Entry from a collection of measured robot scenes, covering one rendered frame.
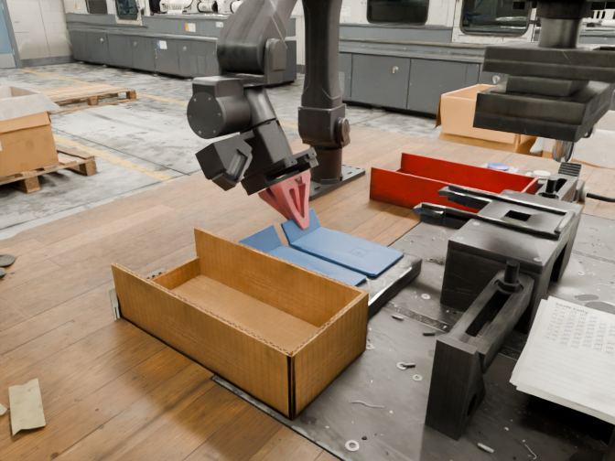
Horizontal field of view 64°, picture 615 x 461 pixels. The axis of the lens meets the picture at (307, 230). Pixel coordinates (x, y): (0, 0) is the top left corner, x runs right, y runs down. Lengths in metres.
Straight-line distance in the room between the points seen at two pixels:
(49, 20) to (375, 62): 7.69
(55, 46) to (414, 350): 11.66
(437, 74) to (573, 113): 5.15
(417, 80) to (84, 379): 5.44
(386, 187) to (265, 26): 0.35
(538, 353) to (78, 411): 0.40
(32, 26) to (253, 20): 11.19
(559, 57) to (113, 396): 0.53
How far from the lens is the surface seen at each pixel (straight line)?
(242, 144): 0.64
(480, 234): 0.59
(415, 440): 0.44
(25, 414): 0.51
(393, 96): 5.94
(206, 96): 0.62
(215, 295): 0.60
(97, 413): 0.49
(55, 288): 0.69
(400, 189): 0.85
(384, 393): 0.48
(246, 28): 0.68
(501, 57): 0.57
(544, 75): 0.56
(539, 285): 0.56
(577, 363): 0.48
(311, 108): 0.88
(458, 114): 3.00
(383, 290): 0.58
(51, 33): 11.97
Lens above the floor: 1.23
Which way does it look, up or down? 25 degrees down
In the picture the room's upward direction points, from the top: straight up
